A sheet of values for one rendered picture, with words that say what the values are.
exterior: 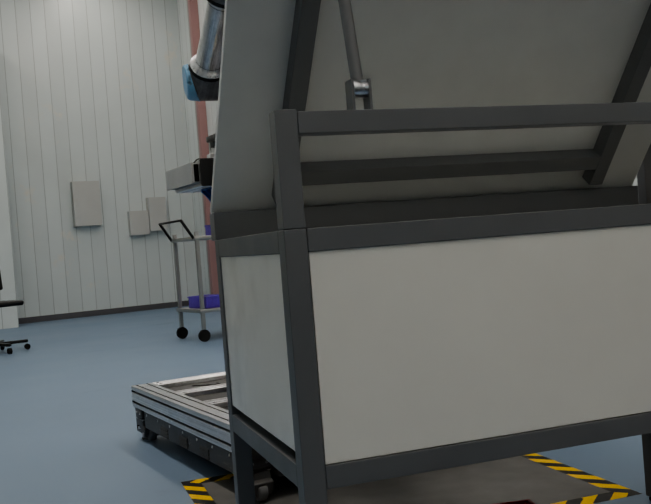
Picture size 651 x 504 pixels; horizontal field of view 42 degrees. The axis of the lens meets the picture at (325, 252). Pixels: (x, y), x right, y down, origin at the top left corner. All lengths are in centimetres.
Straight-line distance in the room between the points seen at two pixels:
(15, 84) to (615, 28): 1132
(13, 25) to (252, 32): 1143
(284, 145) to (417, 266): 31
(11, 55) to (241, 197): 1114
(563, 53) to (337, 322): 97
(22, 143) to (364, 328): 1151
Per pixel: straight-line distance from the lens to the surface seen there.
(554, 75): 215
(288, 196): 142
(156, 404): 348
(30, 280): 1269
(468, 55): 200
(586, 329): 168
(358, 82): 149
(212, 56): 271
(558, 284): 164
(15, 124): 1284
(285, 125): 143
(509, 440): 161
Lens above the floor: 77
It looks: level
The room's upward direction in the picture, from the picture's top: 5 degrees counter-clockwise
